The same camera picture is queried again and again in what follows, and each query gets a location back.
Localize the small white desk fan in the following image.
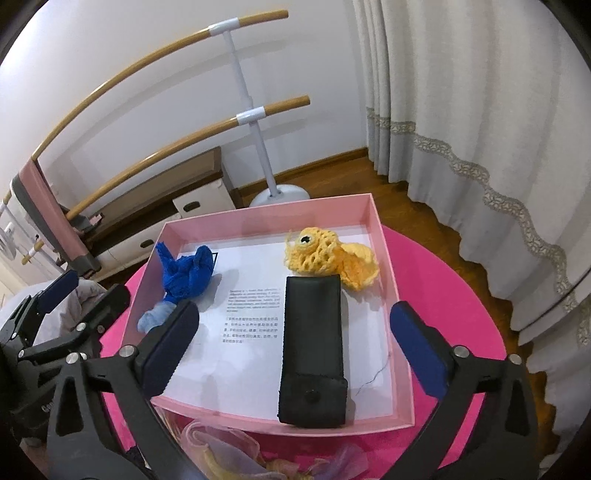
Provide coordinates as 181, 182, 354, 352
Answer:
0, 222, 16, 261

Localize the lower wooden ballet bar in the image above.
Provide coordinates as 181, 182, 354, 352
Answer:
66, 95, 311, 221

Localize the cream lace-trimmed curtain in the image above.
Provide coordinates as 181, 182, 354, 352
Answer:
353, 1, 590, 439

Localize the yellow crochet fish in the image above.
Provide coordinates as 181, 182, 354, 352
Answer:
284, 227, 380, 291

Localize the wooden ballet bar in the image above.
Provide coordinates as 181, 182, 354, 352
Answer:
66, 95, 311, 221
30, 8, 291, 163

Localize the blue knitted yarn toy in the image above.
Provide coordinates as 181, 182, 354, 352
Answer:
155, 242, 214, 304

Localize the pink round tablecloth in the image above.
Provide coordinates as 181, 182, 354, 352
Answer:
101, 226, 506, 479

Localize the black leather pouch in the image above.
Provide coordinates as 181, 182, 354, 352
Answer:
277, 275, 349, 429

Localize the pink shallow cardboard box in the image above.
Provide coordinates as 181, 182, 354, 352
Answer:
153, 194, 415, 437

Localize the white printed paper sheet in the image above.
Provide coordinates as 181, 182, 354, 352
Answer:
158, 233, 394, 421

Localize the upper wooden ballet bar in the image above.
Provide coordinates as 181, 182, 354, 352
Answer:
30, 8, 291, 163

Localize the pink grey yoga mat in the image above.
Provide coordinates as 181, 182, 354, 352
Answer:
11, 160, 101, 276

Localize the light blue small scrunchie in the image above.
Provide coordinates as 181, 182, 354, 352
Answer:
137, 301, 176, 334

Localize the white barre stand post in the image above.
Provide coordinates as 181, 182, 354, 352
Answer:
207, 17, 310, 207

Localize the low brown white cabinet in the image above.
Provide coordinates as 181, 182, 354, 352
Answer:
83, 147, 235, 281

